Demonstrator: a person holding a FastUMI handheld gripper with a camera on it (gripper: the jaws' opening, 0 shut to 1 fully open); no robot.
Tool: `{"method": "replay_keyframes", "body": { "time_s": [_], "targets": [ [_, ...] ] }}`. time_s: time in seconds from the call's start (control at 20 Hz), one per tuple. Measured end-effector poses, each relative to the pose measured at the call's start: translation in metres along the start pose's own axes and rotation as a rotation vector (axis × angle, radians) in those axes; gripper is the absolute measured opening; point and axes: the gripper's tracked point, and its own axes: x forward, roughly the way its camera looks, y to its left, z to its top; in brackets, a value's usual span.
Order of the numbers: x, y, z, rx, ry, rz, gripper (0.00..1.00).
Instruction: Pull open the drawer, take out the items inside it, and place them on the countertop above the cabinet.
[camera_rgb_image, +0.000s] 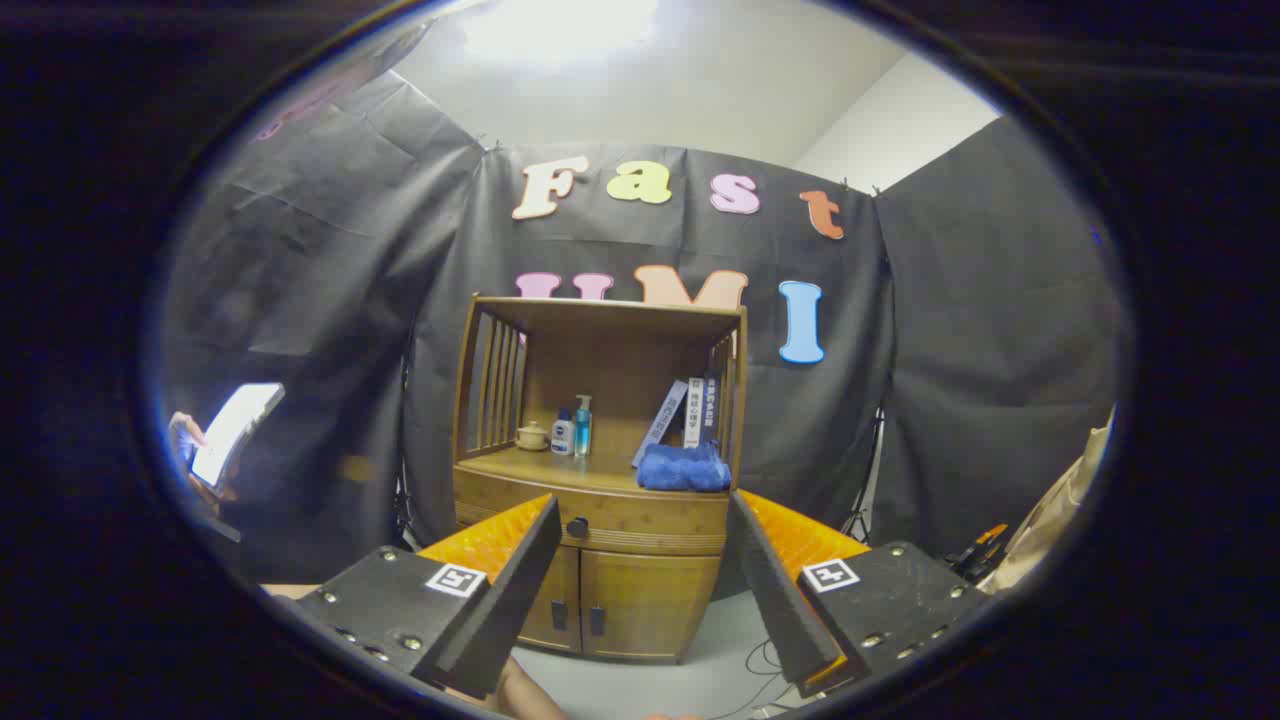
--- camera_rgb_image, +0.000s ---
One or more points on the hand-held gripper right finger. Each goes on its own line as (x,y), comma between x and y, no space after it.
(775,590)

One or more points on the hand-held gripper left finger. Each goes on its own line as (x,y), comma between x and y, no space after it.
(520,590)

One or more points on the wooden drawer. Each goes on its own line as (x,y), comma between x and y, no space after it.
(650,520)

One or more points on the wooden cabinet door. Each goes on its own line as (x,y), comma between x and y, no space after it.
(650,600)
(562,600)

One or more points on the wooden countertop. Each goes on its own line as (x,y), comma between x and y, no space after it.
(600,468)

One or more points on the wooden cabinet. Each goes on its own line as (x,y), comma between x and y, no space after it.
(600,350)

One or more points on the black light stand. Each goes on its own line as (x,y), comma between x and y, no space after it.
(862,515)
(404,505)

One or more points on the blue towel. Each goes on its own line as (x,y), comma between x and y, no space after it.
(685,470)

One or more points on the small beige lidded pot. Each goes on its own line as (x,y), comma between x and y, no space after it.
(533,438)

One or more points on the white bottle with blue cap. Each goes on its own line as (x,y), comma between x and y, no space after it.
(562,438)

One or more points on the blue pump bottle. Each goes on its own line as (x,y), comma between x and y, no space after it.
(583,430)

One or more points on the dark blue book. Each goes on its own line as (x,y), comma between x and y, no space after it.
(711,410)

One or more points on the white spine book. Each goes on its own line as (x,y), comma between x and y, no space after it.
(695,415)

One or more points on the black and orange clamp tool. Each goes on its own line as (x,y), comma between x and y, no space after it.
(975,555)

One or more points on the lavender book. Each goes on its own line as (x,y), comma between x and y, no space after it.
(665,415)

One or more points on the beige cloth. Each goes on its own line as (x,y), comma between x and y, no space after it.
(1060,510)

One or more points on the black backdrop cloth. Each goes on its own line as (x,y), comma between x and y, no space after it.
(330,300)

